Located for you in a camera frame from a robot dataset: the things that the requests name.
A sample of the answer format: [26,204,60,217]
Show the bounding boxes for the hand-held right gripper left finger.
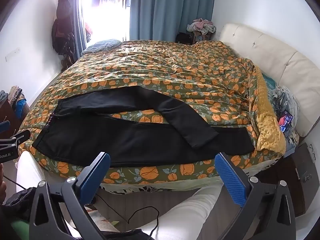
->
[29,152,111,240]

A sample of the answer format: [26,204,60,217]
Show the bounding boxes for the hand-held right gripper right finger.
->
[215,152,297,240]

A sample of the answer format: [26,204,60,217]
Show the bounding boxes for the black pants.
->
[32,85,255,168]

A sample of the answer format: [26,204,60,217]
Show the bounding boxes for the black jacket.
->
[4,186,38,222]

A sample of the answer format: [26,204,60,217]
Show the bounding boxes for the person's legs in white trousers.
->
[15,151,225,240]

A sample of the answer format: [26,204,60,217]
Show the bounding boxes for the floral bed sheet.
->
[99,155,285,195]

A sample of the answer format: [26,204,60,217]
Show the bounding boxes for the dark wooden nightstand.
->
[257,142,320,218]

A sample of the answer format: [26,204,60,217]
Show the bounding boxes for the yellow fleece blanket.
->
[254,66,287,155]

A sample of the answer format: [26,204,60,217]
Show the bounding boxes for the smartphone with lit screen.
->
[278,111,293,133]

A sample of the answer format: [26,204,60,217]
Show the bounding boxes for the grey blue crumpled clothes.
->
[265,76,300,145]

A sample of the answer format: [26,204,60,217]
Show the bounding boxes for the dark hanging coats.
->
[51,0,75,67]

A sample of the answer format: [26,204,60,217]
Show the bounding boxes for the blue striped pillow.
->
[81,39,122,55]

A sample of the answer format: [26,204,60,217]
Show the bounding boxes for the cream padded headboard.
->
[217,23,320,138]

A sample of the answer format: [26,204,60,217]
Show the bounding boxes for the blue curtain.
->
[64,0,87,55]
[129,0,217,46]

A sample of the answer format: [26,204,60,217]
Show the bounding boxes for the orange print green quilt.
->
[19,40,263,184]

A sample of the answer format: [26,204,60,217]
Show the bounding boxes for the black bag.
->
[175,32,194,45]

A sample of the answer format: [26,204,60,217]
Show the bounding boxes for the pile of clothes on chair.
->
[186,18,217,36]

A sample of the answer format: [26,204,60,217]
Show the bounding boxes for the black cable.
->
[2,175,160,233]

